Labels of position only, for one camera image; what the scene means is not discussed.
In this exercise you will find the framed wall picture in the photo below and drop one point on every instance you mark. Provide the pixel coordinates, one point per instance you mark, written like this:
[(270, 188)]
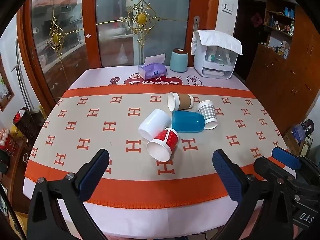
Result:
[(5, 90)]

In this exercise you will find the silver metal pole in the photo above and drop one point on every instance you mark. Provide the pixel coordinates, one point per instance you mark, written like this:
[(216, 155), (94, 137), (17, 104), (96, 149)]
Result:
[(21, 80)]

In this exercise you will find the white wall switch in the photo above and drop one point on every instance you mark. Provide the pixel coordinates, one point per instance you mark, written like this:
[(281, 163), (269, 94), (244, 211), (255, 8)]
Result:
[(227, 7)]

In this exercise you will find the brown cardboard box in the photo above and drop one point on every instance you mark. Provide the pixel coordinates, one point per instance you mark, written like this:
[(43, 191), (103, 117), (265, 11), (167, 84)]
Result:
[(291, 141)]

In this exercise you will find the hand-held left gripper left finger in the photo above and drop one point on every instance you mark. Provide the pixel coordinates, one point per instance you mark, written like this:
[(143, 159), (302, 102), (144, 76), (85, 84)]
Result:
[(93, 173)]

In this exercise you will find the glass door with gold ornament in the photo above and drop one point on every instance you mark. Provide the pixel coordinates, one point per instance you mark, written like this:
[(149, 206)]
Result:
[(155, 30), (62, 45)]

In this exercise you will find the grey checked paper cup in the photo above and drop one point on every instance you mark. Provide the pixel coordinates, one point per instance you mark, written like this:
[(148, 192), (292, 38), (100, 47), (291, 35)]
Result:
[(207, 113)]

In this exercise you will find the white countertop appliance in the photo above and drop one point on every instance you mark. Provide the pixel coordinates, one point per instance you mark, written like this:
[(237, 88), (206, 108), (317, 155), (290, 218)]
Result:
[(215, 63)]

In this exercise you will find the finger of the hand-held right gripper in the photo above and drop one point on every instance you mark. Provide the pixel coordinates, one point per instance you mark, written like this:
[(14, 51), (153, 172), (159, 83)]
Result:
[(265, 166), (286, 158)]

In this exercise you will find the red wall ornament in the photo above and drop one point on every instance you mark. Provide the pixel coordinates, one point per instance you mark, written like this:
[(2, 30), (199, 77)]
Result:
[(256, 19)]

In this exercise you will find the brown sleeved paper cup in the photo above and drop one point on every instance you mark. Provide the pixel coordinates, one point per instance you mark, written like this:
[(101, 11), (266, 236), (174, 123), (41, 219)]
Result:
[(182, 101)]

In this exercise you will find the dark waste bin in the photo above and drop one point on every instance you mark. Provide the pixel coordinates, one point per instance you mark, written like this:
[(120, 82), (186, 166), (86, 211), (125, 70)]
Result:
[(23, 123)]

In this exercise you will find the blue printed box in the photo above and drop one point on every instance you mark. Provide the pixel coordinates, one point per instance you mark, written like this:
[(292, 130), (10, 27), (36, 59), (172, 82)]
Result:
[(303, 130)]

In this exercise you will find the brown wooden cabinet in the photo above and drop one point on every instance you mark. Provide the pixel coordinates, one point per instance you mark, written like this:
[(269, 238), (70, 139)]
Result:
[(282, 85)]

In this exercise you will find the white plastic cup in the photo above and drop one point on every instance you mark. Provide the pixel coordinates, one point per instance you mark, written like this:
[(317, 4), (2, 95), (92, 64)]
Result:
[(153, 123)]

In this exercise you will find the teal canister with dark lid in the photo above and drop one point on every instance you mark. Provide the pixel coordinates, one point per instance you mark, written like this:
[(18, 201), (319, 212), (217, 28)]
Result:
[(178, 61)]

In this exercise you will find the red printed paper cup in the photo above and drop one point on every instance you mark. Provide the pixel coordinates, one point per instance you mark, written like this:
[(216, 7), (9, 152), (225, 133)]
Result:
[(165, 143)]

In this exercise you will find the red box with white balls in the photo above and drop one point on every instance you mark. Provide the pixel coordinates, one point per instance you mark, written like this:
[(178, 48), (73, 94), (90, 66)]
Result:
[(6, 140)]

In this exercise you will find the orange beige patterned blanket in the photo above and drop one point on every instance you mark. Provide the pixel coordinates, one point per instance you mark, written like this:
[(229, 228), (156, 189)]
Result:
[(100, 120)]

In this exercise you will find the white cloth cover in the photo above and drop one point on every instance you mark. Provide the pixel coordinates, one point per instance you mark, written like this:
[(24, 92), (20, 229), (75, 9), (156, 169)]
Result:
[(217, 40)]

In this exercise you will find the blue translucent cup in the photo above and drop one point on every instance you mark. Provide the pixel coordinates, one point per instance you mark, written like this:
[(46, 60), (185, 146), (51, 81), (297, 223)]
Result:
[(187, 122)]

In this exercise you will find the wooden wall shelf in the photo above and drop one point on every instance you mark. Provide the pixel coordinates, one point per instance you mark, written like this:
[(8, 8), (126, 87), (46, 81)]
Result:
[(280, 27)]

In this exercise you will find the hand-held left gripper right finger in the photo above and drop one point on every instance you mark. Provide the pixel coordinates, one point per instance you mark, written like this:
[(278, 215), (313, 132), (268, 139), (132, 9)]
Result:
[(228, 175)]

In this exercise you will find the purple tissue pack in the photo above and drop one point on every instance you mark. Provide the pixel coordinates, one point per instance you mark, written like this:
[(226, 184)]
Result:
[(153, 70)]

